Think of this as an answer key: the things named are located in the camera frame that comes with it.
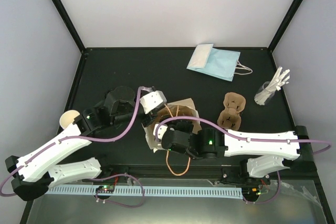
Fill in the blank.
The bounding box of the brown paper bag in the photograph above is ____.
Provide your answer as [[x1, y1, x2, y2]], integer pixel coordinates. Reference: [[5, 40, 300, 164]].
[[143, 98, 200, 176]]

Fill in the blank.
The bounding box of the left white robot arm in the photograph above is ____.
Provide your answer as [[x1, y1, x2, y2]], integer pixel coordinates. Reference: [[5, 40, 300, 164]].
[[1, 86, 166, 201]]

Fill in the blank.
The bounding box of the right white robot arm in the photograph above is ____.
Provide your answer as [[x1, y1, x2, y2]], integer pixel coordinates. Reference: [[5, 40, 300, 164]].
[[153, 116, 317, 184]]

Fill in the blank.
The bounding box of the blue paper bag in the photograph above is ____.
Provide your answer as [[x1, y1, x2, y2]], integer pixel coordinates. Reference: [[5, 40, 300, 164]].
[[186, 45, 253, 82]]

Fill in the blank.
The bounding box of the paper cup stack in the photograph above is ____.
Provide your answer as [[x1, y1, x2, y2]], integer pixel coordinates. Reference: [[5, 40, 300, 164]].
[[59, 110, 80, 130]]

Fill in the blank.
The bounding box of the left small circuit board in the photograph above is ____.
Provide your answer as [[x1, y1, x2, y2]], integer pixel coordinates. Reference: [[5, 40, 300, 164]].
[[96, 185, 115, 194]]

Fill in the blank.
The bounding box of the small circuit board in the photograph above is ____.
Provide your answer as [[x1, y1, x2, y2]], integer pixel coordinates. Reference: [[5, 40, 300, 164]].
[[96, 185, 115, 194], [241, 187, 269, 196]]

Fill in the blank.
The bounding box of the right small circuit board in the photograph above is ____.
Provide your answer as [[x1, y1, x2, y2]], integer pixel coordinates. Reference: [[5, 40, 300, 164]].
[[241, 187, 269, 196]]

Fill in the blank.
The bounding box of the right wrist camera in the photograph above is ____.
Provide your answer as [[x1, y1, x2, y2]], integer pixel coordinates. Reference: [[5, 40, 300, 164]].
[[153, 123, 168, 148]]

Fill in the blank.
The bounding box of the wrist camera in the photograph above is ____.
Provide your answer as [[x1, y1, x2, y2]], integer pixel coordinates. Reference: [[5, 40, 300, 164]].
[[140, 90, 167, 114], [153, 123, 168, 148]]

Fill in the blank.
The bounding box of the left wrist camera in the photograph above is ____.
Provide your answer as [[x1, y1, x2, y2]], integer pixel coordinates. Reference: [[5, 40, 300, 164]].
[[140, 90, 167, 114]]

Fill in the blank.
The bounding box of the black mounting rail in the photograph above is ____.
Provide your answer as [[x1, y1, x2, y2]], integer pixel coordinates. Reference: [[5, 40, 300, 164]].
[[98, 164, 240, 180]]

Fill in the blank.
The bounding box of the light blue cable duct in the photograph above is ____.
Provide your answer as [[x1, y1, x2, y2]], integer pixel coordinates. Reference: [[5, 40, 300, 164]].
[[47, 185, 243, 199]]

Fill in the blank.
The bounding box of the left black frame post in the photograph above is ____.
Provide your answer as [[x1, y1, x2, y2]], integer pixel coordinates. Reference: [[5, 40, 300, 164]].
[[51, 0, 86, 53]]

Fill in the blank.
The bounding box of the black frame post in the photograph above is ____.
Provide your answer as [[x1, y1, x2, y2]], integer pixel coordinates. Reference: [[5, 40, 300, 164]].
[[268, 0, 303, 52], [51, 0, 86, 53]]

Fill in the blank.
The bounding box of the right black frame post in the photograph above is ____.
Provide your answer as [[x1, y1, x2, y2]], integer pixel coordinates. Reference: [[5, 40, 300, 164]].
[[268, 0, 303, 52]]

